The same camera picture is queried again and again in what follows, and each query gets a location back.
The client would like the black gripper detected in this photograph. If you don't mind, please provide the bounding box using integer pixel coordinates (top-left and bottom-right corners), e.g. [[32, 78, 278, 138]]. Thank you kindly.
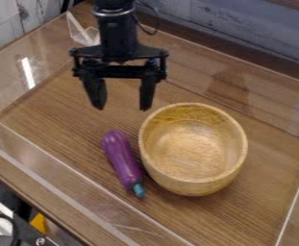
[[70, 12, 168, 111]]

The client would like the purple toy eggplant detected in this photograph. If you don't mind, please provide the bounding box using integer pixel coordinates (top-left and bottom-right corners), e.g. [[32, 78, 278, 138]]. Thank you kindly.
[[102, 130, 146, 198]]

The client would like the brown wooden bowl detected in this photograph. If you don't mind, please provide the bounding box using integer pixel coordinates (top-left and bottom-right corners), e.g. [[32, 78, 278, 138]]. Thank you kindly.
[[139, 103, 249, 197]]

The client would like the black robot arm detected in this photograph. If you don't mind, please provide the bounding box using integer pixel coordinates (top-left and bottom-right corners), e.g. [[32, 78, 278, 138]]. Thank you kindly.
[[70, 0, 168, 111]]

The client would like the yellow black device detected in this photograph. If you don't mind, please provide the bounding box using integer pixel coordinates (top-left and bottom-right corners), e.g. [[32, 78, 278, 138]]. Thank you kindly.
[[12, 214, 59, 246]]

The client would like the clear acrylic corner bracket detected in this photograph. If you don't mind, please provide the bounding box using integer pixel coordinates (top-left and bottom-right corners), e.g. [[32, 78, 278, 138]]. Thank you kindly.
[[66, 12, 100, 46]]

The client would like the clear acrylic tray wall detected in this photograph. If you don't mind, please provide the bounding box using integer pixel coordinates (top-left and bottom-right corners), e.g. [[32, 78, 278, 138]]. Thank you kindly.
[[0, 17, 299, 246]]

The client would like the black cable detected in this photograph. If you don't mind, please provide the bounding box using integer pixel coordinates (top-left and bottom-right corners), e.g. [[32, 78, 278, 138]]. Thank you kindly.
[[0, 212, 20, 246]]

